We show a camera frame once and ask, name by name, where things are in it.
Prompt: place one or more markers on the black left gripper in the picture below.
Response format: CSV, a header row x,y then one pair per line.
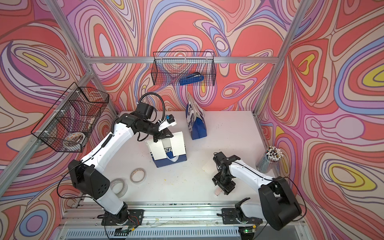
x,y
163,134

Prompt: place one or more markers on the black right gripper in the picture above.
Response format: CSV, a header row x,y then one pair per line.
x,y
227,188

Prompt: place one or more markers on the pink white mini stapler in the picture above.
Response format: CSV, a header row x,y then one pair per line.
x,y
218,192

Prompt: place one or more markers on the blue white bag with handles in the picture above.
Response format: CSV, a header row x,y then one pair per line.
x,y
162,154

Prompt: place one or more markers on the blue white paper bag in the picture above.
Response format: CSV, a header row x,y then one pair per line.
x,y
195,119

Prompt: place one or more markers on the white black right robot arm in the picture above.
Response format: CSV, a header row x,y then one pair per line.
x,y
278,204

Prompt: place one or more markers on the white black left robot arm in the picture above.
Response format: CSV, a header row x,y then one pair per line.
x,y
87,174

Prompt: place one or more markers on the metallic cup of pencils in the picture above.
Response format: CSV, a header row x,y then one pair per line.
x,y
269,159

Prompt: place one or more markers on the beige tape roll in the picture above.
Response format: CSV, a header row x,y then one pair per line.
x,y
138,176

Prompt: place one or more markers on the clear tape roll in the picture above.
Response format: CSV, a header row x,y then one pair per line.
x,y
119,187

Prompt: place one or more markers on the blue stapler in basket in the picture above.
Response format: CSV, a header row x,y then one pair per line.
x,y
191,79

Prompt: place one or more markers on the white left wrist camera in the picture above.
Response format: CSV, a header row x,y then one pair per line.
x,y
168,122

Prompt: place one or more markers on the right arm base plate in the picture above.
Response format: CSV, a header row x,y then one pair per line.
x,y
231,216

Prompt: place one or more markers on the black wire basket back wall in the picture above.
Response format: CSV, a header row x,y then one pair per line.
x,y
169,66

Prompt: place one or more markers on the black wire basket wall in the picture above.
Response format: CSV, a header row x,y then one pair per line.
x,y
78,109
169,66

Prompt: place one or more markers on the black wire basket left wall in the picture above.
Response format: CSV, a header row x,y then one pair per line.
x,y
78,109

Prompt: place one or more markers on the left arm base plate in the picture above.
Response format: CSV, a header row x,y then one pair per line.
x,y
132,217

